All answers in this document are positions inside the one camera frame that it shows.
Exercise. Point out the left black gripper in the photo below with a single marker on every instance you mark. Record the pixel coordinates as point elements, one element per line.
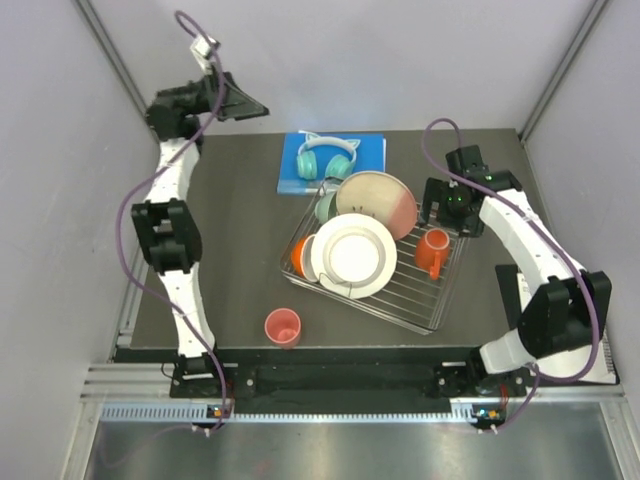
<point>236,104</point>

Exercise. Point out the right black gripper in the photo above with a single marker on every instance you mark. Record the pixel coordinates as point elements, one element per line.
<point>437,192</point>

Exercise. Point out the pink cream floral plate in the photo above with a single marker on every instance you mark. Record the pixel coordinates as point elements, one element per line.
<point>381,196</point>

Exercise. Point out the orange mug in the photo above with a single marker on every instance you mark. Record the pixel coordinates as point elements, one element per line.
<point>432,252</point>

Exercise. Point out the white blue-rimmed plate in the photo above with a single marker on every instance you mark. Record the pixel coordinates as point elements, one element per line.
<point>353,256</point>

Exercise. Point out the chrome wire dish rack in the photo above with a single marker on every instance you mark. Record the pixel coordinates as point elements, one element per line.
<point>411,299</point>

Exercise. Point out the mint green bowl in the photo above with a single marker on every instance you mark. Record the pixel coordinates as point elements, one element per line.
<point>325,209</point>

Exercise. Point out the orange white bowl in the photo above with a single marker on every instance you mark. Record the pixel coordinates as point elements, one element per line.
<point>301,259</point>

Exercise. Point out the pink plastic cup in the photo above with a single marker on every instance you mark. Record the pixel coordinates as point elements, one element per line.
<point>283,328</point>

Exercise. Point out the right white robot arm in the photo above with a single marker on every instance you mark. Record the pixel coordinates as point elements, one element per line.
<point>561,327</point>

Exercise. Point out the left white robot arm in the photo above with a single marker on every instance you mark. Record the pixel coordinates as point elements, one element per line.
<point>169,238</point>

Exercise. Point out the blue book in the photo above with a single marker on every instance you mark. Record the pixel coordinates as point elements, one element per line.
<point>371,157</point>

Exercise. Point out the teal cat-ear headphones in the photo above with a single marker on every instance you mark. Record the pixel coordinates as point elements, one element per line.
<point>339,166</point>

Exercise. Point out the black clipboard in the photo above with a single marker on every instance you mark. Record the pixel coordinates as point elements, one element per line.
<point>508,286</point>

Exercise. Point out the white paper sheet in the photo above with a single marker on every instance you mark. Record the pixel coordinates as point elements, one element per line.
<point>525,287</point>

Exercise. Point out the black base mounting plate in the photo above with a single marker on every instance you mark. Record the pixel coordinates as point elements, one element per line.
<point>339,380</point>

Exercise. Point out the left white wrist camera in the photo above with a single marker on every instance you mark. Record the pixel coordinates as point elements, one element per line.
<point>204,50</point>

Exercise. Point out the grey slotted cable duct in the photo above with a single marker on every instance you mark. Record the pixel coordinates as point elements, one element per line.
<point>207,413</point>

